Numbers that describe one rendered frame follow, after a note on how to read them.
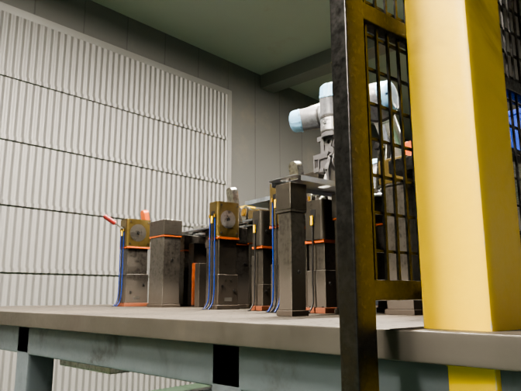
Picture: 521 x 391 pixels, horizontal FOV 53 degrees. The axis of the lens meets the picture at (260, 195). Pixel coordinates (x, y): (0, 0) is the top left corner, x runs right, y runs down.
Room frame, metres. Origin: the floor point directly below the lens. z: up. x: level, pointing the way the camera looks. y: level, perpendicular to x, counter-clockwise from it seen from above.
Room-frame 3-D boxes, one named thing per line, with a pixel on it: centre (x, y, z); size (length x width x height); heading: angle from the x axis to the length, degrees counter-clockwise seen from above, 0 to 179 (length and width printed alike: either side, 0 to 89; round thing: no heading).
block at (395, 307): (1.21, -0.34, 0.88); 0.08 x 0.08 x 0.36; 39
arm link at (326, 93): (1.50, -0.22, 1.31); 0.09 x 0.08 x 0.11; 151
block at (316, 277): (1.32, -0.16, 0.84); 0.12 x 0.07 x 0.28; 129
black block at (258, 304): (1.55, 0.00, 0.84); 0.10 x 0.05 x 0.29; 129
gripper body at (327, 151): (1.50, -0.21, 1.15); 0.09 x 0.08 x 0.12; 39
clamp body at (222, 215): (1.71, 0.13, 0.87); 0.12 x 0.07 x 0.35; 129
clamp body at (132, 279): (2.21, 0.55, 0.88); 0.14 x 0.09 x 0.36; 129
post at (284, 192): (1.15, -0.07, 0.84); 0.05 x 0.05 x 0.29; 39
